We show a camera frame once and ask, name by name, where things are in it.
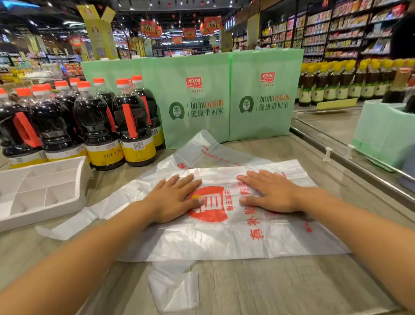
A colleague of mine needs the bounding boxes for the person's right hand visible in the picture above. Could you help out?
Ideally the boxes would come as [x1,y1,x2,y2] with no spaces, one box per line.
[236,166,304,218]

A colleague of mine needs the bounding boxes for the person's left hand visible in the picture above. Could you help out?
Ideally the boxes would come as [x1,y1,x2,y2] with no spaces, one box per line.
[141,172,206,225]

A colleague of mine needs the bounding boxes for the white red-printed plastic bag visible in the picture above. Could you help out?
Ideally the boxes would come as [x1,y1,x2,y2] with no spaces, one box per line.
[32,155,355,315]
[133,123,275,180]

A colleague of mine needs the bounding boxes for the person's left forearm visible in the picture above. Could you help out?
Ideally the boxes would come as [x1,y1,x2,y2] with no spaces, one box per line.
[0,200,164,315]

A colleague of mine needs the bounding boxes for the person's right forearm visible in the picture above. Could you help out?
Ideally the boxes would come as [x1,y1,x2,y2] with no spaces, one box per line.
[297,179,415,315]

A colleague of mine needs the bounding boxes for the large green paper bag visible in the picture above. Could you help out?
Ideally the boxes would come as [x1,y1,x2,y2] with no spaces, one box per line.
[81,49,238,158]
[222,46,312,142]

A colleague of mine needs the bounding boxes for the group of dark soy sauce bottles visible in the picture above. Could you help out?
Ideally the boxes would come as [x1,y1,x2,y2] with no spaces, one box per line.
[0,70,167,180]

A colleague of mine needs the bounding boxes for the yellow shelf price tag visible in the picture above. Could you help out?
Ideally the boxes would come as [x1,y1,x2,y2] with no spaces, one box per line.
[314,98,359,111]

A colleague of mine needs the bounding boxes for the small green paper bag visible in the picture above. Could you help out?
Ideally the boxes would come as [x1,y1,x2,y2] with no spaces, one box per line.
[348,96,415,175]

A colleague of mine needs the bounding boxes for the row of yellow-capped bottles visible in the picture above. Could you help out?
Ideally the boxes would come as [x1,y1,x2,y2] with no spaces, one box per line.
[292,53,415,106]

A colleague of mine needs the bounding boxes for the white foam divided tray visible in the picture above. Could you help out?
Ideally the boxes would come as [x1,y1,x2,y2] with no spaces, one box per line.
[0,156,98,235]

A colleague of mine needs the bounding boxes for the yellow cardboard display sign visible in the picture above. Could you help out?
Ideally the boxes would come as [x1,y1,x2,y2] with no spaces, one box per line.
[76,2,121,63]

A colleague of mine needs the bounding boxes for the store shelves with packaged goods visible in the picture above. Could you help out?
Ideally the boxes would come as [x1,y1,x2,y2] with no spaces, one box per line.
[257,0,415,68]

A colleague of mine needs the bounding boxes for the metal counter rail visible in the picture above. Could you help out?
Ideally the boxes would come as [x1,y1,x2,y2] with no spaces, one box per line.
[288,101,415,244]

